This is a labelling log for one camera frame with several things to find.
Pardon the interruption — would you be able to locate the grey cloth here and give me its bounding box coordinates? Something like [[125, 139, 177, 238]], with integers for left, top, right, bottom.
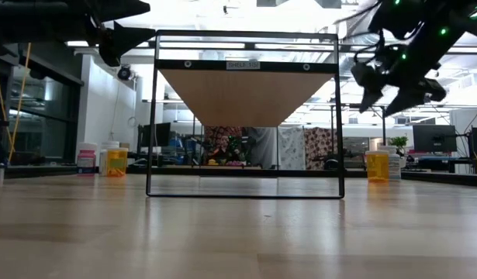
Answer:
[[241, 126, 280, 170]]

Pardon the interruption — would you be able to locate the brown patterned cloth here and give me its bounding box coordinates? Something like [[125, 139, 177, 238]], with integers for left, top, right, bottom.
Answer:
[[302, 126, 336, 171]]

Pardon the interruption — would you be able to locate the wooden shelf black frame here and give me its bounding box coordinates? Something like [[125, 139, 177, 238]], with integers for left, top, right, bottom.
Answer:
[[145, 29, 346, 200]]

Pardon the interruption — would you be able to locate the green potted plant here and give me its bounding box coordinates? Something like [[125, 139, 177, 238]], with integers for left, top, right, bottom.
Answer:
[[389, 135, 410, 156]]

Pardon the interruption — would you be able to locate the ceiling light strip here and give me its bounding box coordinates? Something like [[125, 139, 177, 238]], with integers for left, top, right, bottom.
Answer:
[[66, 40, 102, 48]]

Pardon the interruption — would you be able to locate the black aluminium rig frame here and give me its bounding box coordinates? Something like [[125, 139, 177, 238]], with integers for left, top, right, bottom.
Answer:
[[0, 164, 477, 188]]

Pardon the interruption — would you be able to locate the yellow hanging cable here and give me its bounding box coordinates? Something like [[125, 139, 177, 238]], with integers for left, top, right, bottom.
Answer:
[[0, 41, 33, 164]]

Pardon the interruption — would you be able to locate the orange white-cap pill bottle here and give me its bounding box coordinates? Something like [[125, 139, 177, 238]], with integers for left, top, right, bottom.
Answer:
[[365, 150, 391, 183], [105, 146, 130, 178]]

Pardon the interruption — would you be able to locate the white floral cloth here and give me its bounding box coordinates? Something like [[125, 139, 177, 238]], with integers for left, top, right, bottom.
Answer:
[[277, 126, 306, 171]]

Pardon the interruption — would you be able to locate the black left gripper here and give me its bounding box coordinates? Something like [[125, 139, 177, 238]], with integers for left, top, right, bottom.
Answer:
[[67, 0, 157, 67]]

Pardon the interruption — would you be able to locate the black background gantry frame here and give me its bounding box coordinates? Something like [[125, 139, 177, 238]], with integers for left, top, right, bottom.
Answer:
[[329, 102, 387, 147]]

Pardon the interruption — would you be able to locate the black dome camera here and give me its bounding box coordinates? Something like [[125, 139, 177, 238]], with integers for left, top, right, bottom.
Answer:
[[117, 64, 133, 81]]

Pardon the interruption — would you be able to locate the white medicine bottle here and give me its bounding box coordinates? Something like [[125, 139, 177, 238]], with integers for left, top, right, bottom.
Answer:
[[378, 145, 402, 181], [98, 140, 121, 176]]

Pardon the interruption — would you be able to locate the pink white-cap medicine bottle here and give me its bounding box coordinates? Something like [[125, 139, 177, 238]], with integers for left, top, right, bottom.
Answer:
[[75, 142, 99, 175]]

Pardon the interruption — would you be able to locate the dark red patterned cloth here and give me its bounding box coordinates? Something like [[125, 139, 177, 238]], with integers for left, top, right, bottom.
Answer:
[[204, 126, 244, 156]]

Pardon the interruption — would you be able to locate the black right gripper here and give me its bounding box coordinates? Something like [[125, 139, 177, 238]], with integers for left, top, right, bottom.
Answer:
[[351, 44, 448, 116]]

